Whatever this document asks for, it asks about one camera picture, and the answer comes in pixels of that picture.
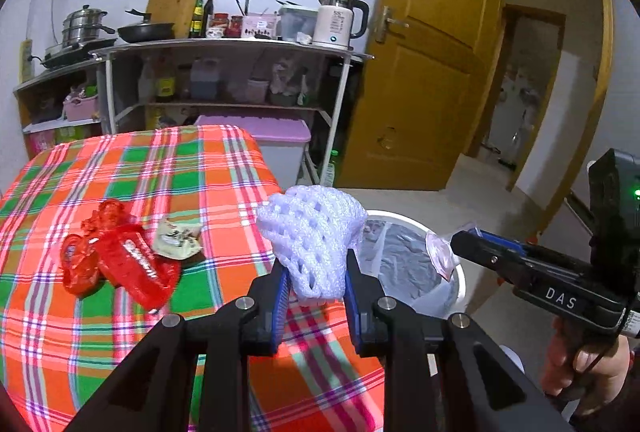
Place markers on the small beige sachet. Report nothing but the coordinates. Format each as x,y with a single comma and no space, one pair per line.
175,239

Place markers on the purple lidded storage box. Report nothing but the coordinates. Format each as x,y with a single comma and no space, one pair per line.
270,132

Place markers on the green glass bottle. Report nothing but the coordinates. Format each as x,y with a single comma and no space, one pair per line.
197,20

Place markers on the yellow power strip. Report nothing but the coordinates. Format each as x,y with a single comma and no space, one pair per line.
26,60

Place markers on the dark sauce bottle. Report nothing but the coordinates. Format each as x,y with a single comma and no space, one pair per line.
209,15

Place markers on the black induction cooker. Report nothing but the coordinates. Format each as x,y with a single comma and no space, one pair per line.
70,52

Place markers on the pink utensil holder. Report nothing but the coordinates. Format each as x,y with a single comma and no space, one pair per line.
260,26

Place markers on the black frying pan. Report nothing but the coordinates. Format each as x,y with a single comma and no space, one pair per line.
147,32

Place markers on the clear plastic container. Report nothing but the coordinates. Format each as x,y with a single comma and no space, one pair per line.
297,23

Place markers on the yellow label oil bottle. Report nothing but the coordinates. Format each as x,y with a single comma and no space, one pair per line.
165,85

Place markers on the white foam fruit net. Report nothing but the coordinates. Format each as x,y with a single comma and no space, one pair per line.
310,232

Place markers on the yellow door frame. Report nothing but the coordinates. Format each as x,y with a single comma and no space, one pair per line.
597,62

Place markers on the white electric kettle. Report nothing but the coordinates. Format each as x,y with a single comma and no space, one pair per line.
332,25

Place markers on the crumpled plastic bag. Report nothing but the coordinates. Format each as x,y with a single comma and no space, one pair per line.
287,82

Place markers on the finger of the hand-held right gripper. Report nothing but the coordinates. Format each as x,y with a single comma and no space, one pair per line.
490,257
505,241

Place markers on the grey plastic jug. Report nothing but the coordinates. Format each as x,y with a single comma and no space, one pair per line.
206,82

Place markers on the steel steamer pot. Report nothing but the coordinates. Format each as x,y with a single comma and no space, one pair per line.
82,27

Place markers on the grey bin liner bag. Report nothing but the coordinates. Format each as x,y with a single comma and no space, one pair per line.
400,262

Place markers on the clear plastic wrapper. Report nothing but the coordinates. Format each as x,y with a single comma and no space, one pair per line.
442,254

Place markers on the person's right hand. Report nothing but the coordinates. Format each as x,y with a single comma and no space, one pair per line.
595,372

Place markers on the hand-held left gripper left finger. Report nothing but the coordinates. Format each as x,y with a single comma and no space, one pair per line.
281,307

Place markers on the red sauce jar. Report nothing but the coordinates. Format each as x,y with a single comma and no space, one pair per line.
220,21
235,26

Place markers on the pink plastic basket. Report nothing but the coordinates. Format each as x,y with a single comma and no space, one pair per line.
81,108

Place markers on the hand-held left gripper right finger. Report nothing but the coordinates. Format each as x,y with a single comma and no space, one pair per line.
352,307

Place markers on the metal shelf rack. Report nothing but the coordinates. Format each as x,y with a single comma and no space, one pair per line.
225,43

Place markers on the white plastic trash bin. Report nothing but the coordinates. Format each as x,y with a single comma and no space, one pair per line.
440,304

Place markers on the wooden side shelf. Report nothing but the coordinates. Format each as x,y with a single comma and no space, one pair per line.
55,77

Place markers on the yellow wooden door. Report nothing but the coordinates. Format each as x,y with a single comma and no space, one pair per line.
430,87

